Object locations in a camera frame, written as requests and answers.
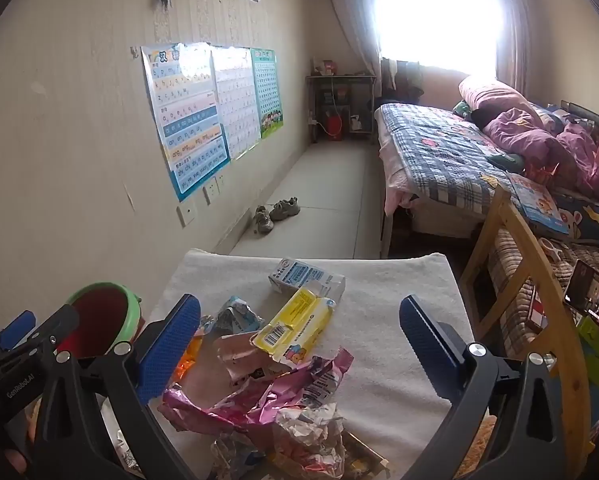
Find white towel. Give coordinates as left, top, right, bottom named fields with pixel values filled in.
left=100, top=249, right=490, bottom=480

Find dark metal shelf rack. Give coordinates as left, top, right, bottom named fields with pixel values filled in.
left=306, top=74, right=377, bottom=137

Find blue children's book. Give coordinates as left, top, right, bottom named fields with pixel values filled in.
left=507, top=172, right=570, bottom=236

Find white blue milk carton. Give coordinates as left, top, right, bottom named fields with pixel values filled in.
left=268, top=257, right=346, bottom=306

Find red plastic container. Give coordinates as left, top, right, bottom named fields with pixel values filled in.
left=321, top=114, right=343, bottom=142

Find orange plastic wrapper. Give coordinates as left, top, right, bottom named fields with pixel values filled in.
left=177, top=335, right=204, bottom=376

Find pink pillow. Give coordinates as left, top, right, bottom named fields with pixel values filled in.
left=458, top=75, right=545, bottom=126

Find white chart wall poster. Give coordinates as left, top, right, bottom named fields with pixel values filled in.
left=210, top=46, right=261, bottom=161

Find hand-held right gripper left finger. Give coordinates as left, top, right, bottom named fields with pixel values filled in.
left=32, top=294, right=215, bottom=480

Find red bin with green rim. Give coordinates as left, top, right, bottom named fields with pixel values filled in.
left=57, top=281, right=144, bottom=361

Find crumpled blue white wrapper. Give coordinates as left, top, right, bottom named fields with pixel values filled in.
left=200, top=296, right=265, bottom=338

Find blue letter wall poster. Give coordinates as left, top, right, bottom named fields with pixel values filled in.
left=140, top=42, right=230, bottom=203

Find purple blanket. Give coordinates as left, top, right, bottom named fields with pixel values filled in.
left=482, top=107, right=599, bottom=181

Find red checkered box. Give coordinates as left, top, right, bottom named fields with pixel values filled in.
left=527, top=285, right=549, bottom=331

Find pink bed sheet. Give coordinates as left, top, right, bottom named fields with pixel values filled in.
left=382, top=145, right=416, bottom=216

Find orange plush cushion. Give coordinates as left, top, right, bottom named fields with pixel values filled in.
left=454, top=410, right=499, bottom=479

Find dark green cushion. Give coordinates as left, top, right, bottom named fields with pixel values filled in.
left=489, top=152, right=526, bottom=173

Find blue plaid quilt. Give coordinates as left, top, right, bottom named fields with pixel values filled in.
left=379, top=103, right=535, bottom=211

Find torn pink paper box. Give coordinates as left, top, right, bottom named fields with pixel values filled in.
left=214, top=332, right=305, bottom=386

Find brown curtain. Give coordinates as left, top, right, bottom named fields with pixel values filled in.
left=494, top=0, right=536, bottom=93

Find dark hanging clothes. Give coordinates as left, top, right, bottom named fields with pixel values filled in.
left=379, top=59, right=425, bottom=106

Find pink foil wrapper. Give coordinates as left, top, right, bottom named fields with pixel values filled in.
left=158, top=347, right=355, bottom=433

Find black bed headboard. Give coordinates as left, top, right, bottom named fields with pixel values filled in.
left=559, top=101, right=599, bottom=133

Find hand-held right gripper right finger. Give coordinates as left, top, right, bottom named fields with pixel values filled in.
left=398, top=295, right=593, bottom=480

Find yellow packet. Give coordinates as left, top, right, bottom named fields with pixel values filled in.
left=251, top=287, right=337, bottom=353

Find sheer curtain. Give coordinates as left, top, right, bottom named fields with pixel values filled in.
left=319, top=0, right=385, bottom=81

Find window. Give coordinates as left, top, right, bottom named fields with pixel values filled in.
left=377, top=0, right=503, bottom=73

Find green chart wall poster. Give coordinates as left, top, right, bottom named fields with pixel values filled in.
left=250, top=48, right=284, bottom=140

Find smartphone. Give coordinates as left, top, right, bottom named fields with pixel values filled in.
left=563, top=259, right=599, bottom=337

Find brown checkered mattress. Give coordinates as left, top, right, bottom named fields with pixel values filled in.
left=487, top=227, right=599, bottom=361

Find wooden cot frame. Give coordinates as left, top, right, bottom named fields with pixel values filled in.
left=459, top=185, right=599, bottom=480

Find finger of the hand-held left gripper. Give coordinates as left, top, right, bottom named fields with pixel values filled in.
left=27, top=304, right=81, bottom=358
left=0, top=310, right=37, bottom=352

